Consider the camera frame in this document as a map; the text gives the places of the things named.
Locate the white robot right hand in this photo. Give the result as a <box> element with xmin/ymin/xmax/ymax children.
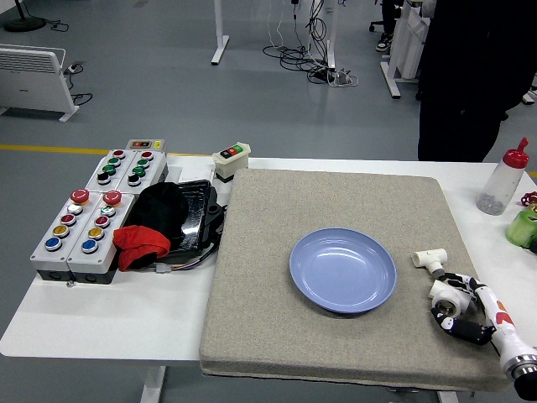
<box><xmin>430</xmin><ymin>271</ymin><xmax>533</xmax><ymax>362</ymax></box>

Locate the white pipe fitting assembly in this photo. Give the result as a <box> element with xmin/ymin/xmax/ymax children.
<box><xmin>412</xmin><ymin>248</ymin><xmax>467</xmax><ymax>321</ymax></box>

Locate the blue plate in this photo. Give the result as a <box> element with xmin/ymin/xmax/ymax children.
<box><xmin>289</xmin><ymin>227</ymin><xmax>398</xmax><ymax>317</ymax></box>

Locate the green plastic part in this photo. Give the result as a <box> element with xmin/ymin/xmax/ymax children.
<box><xmin>505</xmin><ymin>204</ymin><xmax>537</xmax><ymax>253</ymax></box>

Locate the clear squeeze bottle red cap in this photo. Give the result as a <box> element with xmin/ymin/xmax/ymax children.
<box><xmin>476</xmin><ymin>137</ymin><xmax>530</xmax><ymax>217</ymax></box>

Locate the grey-brown mat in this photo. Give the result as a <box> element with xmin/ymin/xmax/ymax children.
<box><xmin>199</xmin><ymin>167</ymin><xmax>512</xmax><ymax>392</ymax></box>

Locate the person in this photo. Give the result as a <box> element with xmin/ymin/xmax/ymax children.
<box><xmin>417</xmin><ymin>0</ymin><xmax>537</xmax><ymax>164</ymax></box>
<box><xmin>375</xmin><ymin>0</ymin><xmax>406</xmax><ymax>54</ymax></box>

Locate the black plastic tray device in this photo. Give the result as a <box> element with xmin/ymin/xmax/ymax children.
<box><xmin>167</xmin><ymin>179</ymin><xmax>230</xmax><ymax>255</ymax></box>

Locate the white desk leg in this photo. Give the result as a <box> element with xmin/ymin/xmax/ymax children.
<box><xmin>211</xmin><ymin>0</ymin><xmax>231</xmax><ymax>65</ymax></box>
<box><xmin>308</xmin><ymin>0</ymin><xmax>337</xmax><ymax>71</ymax></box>

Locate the white table leg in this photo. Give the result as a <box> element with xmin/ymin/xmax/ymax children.
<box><xmin>140</xmin><ymin>366</ymin><xmax>168</xmax><ymax>403</ymax></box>

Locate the black cloth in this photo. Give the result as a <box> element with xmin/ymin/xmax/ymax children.
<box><xmin>125</xmin><ymin>181</ymin><xmax>190</xmax><ymax>253</ymax></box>

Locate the red cloth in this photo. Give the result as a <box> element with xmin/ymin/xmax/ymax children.
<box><xmin>112</xmin><ymin>225</ymin><xmax>172</xmax><ymax>272</ymax></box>

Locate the four-button control box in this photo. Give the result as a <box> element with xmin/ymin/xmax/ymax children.
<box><xmin>119</xmin><ymin>149</ymin><xmax>169</xmax><ymax>195</ymax></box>
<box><xmin>85</xmin><ymin>149</ymin><xmax>139</xmax><ymax>194</ymax></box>

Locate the white panel heater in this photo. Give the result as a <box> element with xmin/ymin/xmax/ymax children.
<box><xmin>0</xmin><ymin>44</ymin><xmax>81</xmax><ymax>123</ymax></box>

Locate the black round stand base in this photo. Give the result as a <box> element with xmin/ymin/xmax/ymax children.
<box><xmin>3</xmin><ymin>0</ymin><xmax>47</xmax><ymax>33</ymax></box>

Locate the white desk frame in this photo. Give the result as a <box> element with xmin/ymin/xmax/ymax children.
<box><xmin>379</xmin><ymin>0</ymin><xmax>431</xmax><ymax>100</ymax></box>

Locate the white red-green switch box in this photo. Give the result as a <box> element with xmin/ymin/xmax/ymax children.
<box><xmin>211</xmin><ymin>141</ymin><xmax>252</xmax><ymax>184</ymax></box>

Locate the wire bundle with white connector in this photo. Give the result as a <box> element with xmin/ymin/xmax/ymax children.
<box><xmin>154</xmin><ymin>245</ymin><xmax>219</xmax><ymax>275</ymax></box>

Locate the black floor cable bundle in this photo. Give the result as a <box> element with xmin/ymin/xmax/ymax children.
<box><xmin>263</xmin><ymin>0</ymin><xmax>336</xmax><ymax>85</ymax></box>

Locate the small grey switch box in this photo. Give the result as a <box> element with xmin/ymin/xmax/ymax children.
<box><xmin>125</xmin><ymin>138</ymin><xmax>166</xmax><ymax>153</ymax></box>

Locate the black heater power cable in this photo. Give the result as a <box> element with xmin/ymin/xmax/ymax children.
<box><xmin>65</xmin><ymin>61</ymin><xmax>94</xmax><ymax>107</ymax></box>

